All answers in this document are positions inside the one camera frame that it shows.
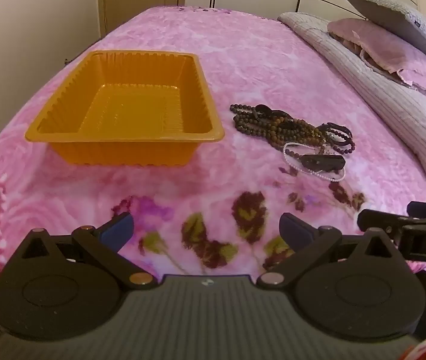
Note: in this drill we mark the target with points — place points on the pink floral blanket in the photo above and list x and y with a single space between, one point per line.
258 67

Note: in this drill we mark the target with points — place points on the tan wooden door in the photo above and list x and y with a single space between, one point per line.
137 0

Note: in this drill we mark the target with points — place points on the pink pillow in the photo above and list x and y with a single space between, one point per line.
385 45

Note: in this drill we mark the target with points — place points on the orange plastic tray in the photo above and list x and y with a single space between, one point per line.
130 105

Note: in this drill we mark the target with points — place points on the black oval pendant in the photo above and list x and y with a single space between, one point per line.
263 109

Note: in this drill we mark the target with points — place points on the grey pillow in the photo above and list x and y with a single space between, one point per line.
393 11

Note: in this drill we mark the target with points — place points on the grey striped quilt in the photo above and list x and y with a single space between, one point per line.
378 90

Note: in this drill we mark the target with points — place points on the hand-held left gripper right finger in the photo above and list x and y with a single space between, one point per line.
295 229

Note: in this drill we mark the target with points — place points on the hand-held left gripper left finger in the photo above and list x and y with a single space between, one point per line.
117 230

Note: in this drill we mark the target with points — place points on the black hair clip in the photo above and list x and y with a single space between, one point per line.
321 161

